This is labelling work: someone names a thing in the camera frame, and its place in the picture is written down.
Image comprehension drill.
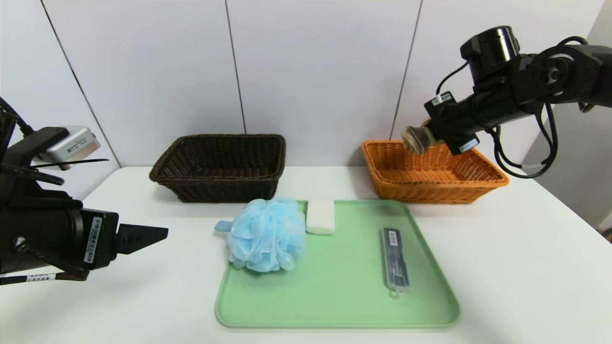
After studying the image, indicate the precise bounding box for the black item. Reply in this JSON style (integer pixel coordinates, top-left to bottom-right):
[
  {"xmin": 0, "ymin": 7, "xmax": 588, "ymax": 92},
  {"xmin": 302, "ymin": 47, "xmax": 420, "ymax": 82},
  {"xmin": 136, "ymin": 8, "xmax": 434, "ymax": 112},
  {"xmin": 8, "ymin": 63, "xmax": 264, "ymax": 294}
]
[{"xmin": 380, "ymin": 227, "xmax": 411, "ymax": 298}]

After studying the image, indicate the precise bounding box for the striped brown bread roll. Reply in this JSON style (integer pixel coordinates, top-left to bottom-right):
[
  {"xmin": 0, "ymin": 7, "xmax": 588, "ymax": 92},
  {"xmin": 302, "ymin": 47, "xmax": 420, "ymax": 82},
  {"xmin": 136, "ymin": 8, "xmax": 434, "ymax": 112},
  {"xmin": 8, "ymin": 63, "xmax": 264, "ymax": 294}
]
[{"xmin": 401, "ymin": 119, "xmax": 437, "ymax": 154}]

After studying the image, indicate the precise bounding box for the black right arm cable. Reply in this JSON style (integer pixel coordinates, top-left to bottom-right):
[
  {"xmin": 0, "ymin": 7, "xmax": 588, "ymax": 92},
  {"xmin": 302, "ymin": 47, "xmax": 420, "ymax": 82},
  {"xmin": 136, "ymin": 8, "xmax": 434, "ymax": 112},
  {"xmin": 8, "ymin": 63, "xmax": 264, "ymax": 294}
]
[{"xmin": 485, "ymin": 103, "xmax": 559, "ymax": 180}]

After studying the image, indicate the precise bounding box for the orange wicker basket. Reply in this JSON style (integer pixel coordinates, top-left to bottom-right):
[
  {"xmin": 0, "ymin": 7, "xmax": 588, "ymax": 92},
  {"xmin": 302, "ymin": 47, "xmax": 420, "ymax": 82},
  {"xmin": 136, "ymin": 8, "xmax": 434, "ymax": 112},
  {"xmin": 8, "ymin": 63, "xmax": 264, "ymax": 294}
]
[{"xmin": 361, "ymin": 140, "xmax": 510, "ymax": 204}]

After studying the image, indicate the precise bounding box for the white soap bar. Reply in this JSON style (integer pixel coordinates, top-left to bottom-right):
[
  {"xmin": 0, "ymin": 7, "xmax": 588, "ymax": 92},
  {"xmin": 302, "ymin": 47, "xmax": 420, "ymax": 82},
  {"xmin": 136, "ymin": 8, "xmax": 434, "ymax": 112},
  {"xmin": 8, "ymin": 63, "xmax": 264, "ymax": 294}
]
[{"xmin": 306, "ymin": 199, "xmax": 336, "ymax": 236}]

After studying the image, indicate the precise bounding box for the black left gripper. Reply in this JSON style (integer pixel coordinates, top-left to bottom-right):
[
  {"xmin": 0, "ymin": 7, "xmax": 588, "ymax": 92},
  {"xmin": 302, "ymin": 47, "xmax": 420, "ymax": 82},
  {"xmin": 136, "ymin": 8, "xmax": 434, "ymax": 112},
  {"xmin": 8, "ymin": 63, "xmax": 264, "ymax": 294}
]
[{"xmin": 0, "ymin": 200, "xmax": 169, "ymax": 274}]

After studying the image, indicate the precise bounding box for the dark brown wicker basket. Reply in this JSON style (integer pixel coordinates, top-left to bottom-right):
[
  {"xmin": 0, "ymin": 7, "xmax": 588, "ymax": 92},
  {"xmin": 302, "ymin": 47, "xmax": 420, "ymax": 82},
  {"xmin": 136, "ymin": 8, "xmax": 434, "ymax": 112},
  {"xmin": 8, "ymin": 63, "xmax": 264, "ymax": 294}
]
[{"xmin": 149, "ymin": 134, "xmax": 286, "ymax": 203}]

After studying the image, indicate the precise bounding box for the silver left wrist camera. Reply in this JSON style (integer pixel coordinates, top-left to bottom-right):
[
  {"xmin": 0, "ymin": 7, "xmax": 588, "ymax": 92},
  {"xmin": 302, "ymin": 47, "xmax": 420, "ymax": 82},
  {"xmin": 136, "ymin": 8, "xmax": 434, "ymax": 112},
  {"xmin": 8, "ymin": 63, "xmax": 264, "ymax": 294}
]
[{"xmin": 36, "ymin": 126, "xmax": 102, "ymax": 171}]

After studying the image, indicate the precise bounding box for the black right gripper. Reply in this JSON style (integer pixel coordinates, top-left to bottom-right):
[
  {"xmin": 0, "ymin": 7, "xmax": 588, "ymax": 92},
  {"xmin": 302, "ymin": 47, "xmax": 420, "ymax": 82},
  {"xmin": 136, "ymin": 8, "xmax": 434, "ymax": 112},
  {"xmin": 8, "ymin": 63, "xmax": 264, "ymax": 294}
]
[{"xmin": 424, "ymin": 91, "xmax": 480, "ymax": 155}]

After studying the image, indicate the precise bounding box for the blue mesh bath loofah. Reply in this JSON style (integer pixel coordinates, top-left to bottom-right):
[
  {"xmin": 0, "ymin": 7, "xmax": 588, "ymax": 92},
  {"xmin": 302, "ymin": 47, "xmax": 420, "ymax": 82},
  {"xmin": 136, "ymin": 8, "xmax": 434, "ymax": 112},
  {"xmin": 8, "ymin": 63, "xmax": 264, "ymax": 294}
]
[{"xmin": 215, "ymin": 197, "xmax": 307, "ymax": 273}]

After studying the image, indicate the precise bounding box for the light green plastic tray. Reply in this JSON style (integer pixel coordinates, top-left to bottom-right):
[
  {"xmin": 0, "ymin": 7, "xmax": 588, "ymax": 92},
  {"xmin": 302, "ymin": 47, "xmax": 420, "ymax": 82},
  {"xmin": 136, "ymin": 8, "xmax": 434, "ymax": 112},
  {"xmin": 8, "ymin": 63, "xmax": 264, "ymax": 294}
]
[{"xmin": 215, "ymin": 199, "xmax": 460, "ymax": 329}]

